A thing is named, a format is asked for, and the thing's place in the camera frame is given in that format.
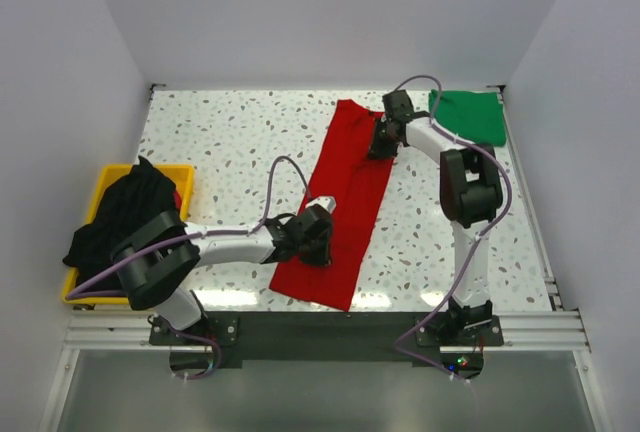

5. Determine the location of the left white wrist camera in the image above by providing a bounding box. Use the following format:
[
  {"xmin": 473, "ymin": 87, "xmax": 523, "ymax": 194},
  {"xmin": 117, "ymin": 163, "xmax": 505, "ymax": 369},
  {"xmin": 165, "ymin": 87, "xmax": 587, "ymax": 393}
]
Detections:
[{"xmin": 305, "ymin": 196, "xmax": 336, "ymax": 214}]

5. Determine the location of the red polo shirt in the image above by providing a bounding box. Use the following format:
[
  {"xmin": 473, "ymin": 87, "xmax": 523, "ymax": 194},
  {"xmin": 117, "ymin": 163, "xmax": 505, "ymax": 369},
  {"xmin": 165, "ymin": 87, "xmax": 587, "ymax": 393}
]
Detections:
[{"xmin": 269, "ymin": 100, "xmax": 393, "ymax": 311}]

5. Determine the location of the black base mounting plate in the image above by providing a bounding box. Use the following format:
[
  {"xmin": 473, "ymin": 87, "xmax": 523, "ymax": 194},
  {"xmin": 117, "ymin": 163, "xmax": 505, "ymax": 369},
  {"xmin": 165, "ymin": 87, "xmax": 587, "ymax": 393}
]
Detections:
[{"xmin": 148, "ymin": 311, "xmax": 504, "ymax": 373}]

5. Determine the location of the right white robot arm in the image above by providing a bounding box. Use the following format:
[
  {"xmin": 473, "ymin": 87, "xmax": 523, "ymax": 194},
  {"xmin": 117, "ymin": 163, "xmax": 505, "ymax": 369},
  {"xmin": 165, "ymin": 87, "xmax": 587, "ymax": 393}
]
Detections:
[{"xmin": 368, "ymin": 90, "xmax": 503, "ymax": 345}]

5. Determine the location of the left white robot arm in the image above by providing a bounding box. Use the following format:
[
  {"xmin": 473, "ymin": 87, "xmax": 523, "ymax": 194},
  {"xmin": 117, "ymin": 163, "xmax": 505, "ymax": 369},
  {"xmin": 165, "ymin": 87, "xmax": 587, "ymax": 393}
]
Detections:
[{"xmin": 111, "ymin": 196, "xmax": 336, "ymax": 344}]

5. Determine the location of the folded green t shirt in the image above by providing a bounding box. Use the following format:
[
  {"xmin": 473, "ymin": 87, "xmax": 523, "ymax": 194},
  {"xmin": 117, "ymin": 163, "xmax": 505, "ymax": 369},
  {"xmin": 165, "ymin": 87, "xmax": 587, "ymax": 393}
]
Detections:
[{"xmin": 428, "ymin": 90, "xmax": 507, "ymax": 147}]

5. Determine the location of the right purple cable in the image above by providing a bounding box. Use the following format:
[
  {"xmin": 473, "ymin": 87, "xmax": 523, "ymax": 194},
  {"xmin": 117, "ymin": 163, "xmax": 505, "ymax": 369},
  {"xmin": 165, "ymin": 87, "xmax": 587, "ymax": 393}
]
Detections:
[{"xmin": 392, "ymin": 74, "xmax": 515, "ymax": 369}]

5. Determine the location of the yellow plastic bin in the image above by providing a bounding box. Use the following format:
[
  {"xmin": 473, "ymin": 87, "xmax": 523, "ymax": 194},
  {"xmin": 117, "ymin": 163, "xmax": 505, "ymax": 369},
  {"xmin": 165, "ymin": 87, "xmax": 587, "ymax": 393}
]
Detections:
[{"xmin": 61, "ymin": 164, "xmax": 195, "ymax": 307}]

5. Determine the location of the black t shirt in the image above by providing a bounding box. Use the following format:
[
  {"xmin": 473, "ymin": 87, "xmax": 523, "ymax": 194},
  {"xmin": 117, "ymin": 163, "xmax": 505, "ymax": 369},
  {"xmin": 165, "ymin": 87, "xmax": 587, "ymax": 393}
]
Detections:
[{"xmin": 63, "ymin": 157, "xmax": 181, "ymax": 281}]

